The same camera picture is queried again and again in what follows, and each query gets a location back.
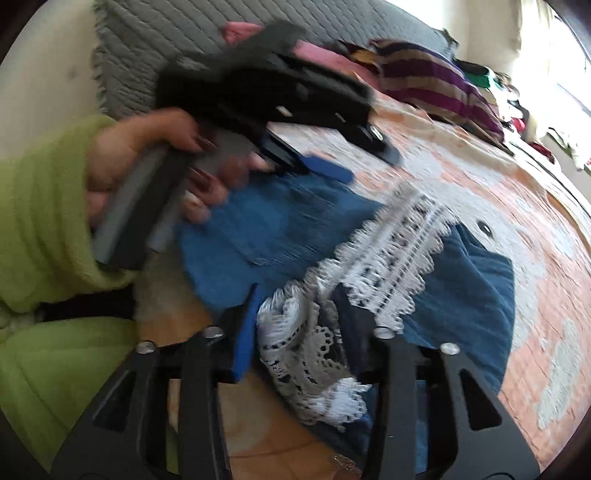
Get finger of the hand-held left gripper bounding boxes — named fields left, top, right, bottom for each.
left=339, top=110, right=403, bottom=168
left=261, top=133, right=355, bottom=184

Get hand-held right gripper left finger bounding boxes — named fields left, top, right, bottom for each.
left=51, top=283, right=262, bottom=480

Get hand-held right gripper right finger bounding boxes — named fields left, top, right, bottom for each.
left=331, top=282, right=542, bottom=480

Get blue pants with lace trim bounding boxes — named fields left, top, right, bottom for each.
left=177, top=174, right=516, bottom=462

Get person's left forearm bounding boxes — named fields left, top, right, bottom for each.
left=0, top=114, right=141, bottom=319

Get person's right hand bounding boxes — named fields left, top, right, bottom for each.
left=330, top=455, right=366, bottom=480

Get person's left hand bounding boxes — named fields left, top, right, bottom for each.
left=84, top=107, right=274, bottom=227

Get pink pillow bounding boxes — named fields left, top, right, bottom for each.
left=221, top=21, right=377, bottom=77

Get purple striped pillow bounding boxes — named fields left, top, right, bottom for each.
left=339, top=38, right=507, bottom=140

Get grey quilted headboard cover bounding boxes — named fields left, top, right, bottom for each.
left=91, top=0, right=459, bottom=121

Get pile of folded clothes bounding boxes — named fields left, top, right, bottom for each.
left=462, top=60, right=561, bottom=164

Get peach quilted blanket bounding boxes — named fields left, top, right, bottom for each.
left=136, top=85, right=591, bottom=480

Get lime green fleece garment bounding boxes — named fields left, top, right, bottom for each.
left=0, top=302, right=182, bottom=474

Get pale curtain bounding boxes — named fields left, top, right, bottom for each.
left=508, top=0, right=591, bottom=88

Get light clothes on windowsill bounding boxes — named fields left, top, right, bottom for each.
left=547, top=122, right=591, bottom=172

